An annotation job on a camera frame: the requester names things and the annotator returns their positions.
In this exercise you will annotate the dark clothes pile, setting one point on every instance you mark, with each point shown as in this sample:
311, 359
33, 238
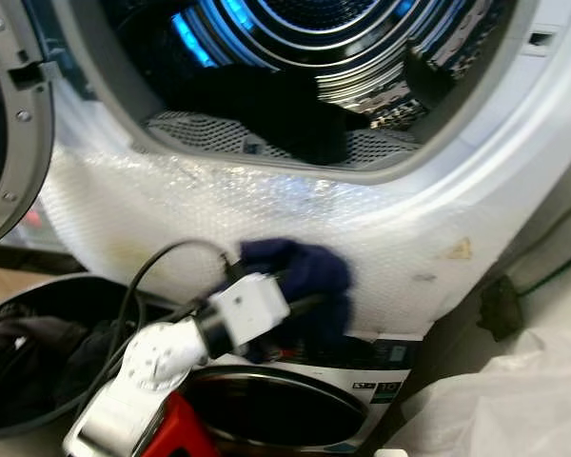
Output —
38, 362

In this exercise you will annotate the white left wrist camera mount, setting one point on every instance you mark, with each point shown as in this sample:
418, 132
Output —
252, 307

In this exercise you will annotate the black garment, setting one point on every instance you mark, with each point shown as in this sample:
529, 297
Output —
266, 105

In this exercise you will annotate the black round laundry basket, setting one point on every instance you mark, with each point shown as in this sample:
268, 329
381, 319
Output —
67, 280

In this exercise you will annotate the grey washer door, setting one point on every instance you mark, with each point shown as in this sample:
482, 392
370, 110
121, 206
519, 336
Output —
5, 171

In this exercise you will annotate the white plastic bag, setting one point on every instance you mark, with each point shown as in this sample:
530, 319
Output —
514, 400

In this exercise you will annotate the dark blue cloth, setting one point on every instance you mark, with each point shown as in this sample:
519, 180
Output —
314, 271

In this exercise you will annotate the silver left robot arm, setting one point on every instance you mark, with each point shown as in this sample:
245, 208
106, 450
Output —
152, 367

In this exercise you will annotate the white front-loading washing machine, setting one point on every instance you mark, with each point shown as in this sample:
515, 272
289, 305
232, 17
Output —
514, 143

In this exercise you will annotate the black wall plug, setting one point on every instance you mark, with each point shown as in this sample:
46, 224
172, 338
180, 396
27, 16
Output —
500, 307

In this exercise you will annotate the yellow warning sticker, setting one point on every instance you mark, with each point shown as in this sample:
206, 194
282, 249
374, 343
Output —
460, 252

